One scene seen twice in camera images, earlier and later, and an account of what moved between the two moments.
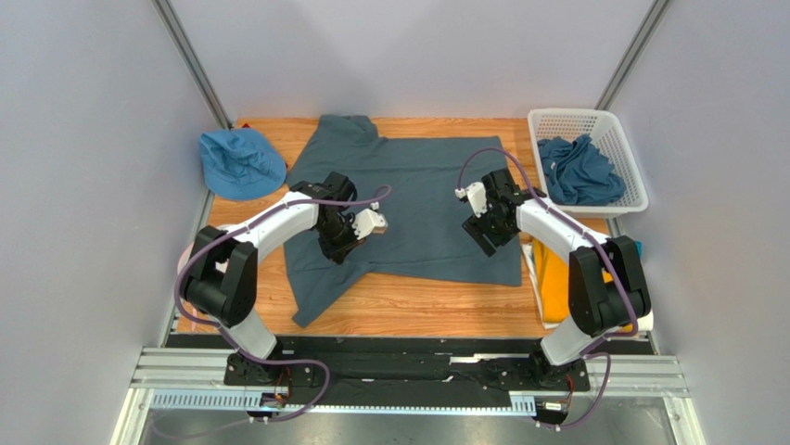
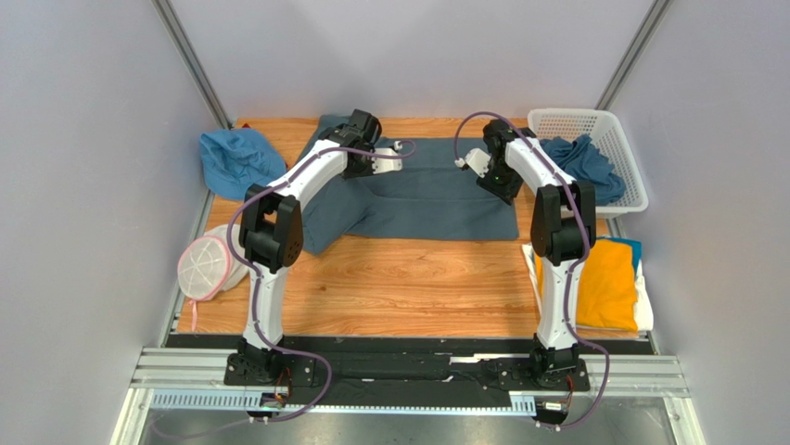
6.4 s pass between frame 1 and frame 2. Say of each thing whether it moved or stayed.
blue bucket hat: stayed
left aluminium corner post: stayed
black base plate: stayed
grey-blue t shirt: moved
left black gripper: moved
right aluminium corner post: stayed
